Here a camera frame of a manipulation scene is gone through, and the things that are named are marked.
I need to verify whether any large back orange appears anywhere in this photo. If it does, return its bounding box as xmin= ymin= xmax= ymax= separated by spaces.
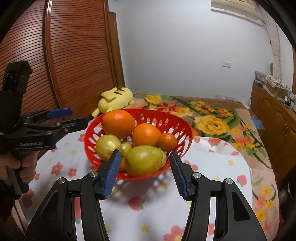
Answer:
xmin=101 ymin=109 xmax=135 ymax=139

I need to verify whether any wall air conditioner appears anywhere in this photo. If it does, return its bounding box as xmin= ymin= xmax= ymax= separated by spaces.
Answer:
xmin=211 ymin=0 xmax=260 ymax=20

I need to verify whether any person's left hand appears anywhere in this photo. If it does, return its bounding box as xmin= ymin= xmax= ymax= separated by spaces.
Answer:
xmin=1 ymin=152 xmax=39 ymax=185

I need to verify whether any cardboard box with cloth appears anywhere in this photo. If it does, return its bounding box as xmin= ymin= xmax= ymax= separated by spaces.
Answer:
xmin=265 ymin=74 xmax=288 ymax=99

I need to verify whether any yellow plush toy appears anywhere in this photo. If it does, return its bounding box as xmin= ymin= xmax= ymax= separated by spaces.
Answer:
xmin=91 ymin=86 xmax=133 ymax=118

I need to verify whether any beige curtain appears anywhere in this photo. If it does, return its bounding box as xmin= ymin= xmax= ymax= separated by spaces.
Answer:
xmin=260 ymin=7 xmax=282 ymax=79

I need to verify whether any yellow-green oval guava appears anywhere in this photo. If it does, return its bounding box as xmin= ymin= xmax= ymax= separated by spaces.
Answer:
xmin=125 ymin=145 xmax=167 ymax=178

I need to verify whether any medium mandarin orange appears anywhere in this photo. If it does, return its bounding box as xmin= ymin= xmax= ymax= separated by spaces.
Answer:
xmin=157 ymin=133 xmax=178 ymax=152

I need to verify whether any white wall switch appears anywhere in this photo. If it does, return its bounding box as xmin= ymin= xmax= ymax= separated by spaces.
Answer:
xmin=221 ymin=61 xmax=231 ymax=68

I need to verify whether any red perforated plastic basket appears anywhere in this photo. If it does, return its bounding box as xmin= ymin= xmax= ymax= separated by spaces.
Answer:
xmin=84 ymin=108 xmax=193 ymax=180

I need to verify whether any small mandarin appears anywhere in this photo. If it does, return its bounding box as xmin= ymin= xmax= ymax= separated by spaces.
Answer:
xmin=119 ymin=157 xmax=125 ymax=172

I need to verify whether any wooden sideboard cabinet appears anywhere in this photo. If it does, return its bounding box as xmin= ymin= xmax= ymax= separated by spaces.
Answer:
xmin=250 ymin=83 xmax=295 ymax=188

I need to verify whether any brown louvered wardrobe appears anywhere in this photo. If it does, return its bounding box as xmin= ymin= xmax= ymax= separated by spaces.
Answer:
xmin=1 ymin=1 xmax=125 ymax=118

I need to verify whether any large front orange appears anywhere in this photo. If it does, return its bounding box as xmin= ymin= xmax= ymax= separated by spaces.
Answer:
xmin=132 ymin=123 xmax=161 ymax=147

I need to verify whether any floral bed blanket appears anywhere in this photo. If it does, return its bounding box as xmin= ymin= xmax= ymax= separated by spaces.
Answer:
xmin=130 ymin=93 xmax=280 ymax=240

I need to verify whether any large orange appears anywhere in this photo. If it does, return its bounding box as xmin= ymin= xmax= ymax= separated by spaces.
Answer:
xmin=101 ymin=109 xmax=135 ymax=139
xmin=132 ymin=123 xmax=161 ymax=147

